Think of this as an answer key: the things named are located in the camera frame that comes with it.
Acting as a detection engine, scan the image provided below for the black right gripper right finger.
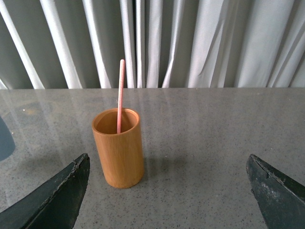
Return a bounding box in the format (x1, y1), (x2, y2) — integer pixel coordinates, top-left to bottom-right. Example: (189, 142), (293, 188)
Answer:
(246, 154), (305, 229)

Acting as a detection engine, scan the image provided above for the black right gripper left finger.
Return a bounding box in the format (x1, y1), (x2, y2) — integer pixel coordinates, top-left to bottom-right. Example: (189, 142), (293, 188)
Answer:
(0, 154), (90, 229)

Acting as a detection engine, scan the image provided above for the pink chopstick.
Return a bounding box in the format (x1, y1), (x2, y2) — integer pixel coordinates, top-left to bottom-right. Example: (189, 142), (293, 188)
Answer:
(117, 59), (125, 134)

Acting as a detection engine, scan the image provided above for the blue plastic cup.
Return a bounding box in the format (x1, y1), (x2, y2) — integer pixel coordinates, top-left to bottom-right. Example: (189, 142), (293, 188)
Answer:
(0, 117), (15, 161)

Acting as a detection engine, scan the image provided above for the bamboo chopstick holder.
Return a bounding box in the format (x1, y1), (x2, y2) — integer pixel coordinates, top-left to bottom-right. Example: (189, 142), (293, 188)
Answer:
(91, 108), (144, 188)

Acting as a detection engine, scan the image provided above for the grey pleated curtain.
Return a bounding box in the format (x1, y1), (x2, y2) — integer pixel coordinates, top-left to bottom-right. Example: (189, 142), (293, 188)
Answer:
(0, 0), (305, 89)

